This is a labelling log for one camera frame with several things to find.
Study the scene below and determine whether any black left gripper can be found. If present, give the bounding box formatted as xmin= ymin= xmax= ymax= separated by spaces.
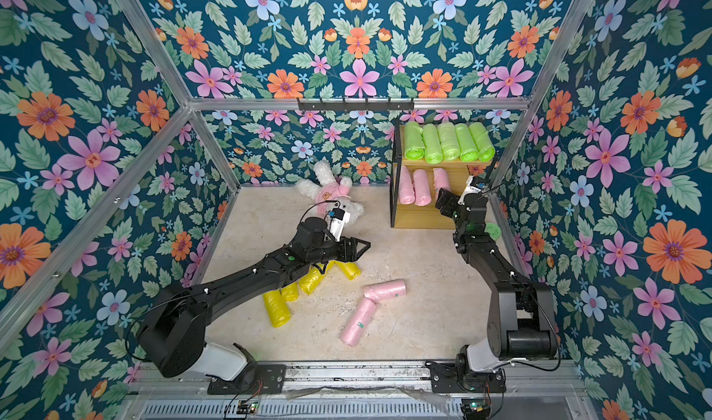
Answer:
xmin=304 ymin=235 xmax=371 ymax=267

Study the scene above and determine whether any green trash bag roll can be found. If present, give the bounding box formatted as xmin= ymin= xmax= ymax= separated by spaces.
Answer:
xmin=469 ymin=121 xmax=496 ymax=162
xmin=454 ymin=123 xmax=479 ymax=162
xmin=438 ymin=122 xmax=461 ymax=161
xmin=404 ymin=121 xmax=426 ymax=160
xmin=422 ymin=124 xmax=444 ymax=165

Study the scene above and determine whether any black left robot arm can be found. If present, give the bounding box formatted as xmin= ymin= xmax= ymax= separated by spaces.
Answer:
xmin=135 ymin=217 xmax=371 ymax=381

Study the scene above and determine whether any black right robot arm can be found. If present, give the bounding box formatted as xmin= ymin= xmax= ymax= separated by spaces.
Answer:
xmin=436 ymin=189 xmax=562 ymax=392

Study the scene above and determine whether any yellow trash bag roll right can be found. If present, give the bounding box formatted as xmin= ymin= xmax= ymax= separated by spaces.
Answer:
xmin=337 ymin=262 xmax=362 ymax=281

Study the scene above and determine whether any yellow trash bag roll middle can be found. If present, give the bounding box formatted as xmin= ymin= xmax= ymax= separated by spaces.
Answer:
xmin=298 ymin=264 xmax=327 ymax=295

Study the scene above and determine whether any yellow trash bag roll upright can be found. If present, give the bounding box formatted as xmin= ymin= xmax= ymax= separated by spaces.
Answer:
xmin=280 ymin=282 xmax=300 ymax=302

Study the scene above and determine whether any yellow trash bag roll large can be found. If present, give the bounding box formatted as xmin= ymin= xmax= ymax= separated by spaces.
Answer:
xmin=263 ymin=290 xmax=291 ymax=328

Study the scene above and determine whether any upper green lidded jar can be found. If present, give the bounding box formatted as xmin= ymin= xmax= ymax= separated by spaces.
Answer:
xmin=485 ymin=223 xmax=502 ymax=241

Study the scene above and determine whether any white plush bunny pink shirt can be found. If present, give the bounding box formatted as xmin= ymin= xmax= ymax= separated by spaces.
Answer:
xmin=296 ymin=160 xmax=365 ymax=223

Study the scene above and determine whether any green circuit board right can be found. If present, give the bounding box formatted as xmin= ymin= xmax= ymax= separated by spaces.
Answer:
xmin=460 ymin=399 xmax=491 ymax=420

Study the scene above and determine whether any green circuit board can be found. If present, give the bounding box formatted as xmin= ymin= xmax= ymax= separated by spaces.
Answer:
xmin=234 ymin=401 xmax=259 ymax=416
xmin=460 ymin=399 xmax=491 ymax=420

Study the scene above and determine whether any green circuit board left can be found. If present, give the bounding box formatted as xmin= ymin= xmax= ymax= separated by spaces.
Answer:
xmin=234 ymin=401 xmax=259 ymax=416

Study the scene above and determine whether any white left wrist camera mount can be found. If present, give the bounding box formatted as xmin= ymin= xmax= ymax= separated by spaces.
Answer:
xmin=328 ymin=208 xmax=350 ymax=242

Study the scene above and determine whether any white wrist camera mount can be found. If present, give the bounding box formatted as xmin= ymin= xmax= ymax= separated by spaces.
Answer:
xmin=458 ymin=175 xmax=489 ymax=205
xmin=328 ymin=208 xmax=350 ymax=242

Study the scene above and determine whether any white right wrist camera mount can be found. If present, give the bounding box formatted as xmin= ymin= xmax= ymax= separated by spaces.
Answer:
xmin=458 ymin=175 xmax=489 ymax=205

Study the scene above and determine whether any wooden shelf black metal frame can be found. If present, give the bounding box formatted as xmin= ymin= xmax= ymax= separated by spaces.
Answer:
xmin=388 ymin=118 xmax=498 ymax=231

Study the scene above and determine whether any black hook rail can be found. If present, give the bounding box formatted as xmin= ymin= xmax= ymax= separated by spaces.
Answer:
xmin=297 ymin=98 xmax=415 ymax=112

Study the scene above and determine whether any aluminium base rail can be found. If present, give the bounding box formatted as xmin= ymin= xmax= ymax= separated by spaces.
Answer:
xmin=118 ymin=361 xmax=597 ymax=419

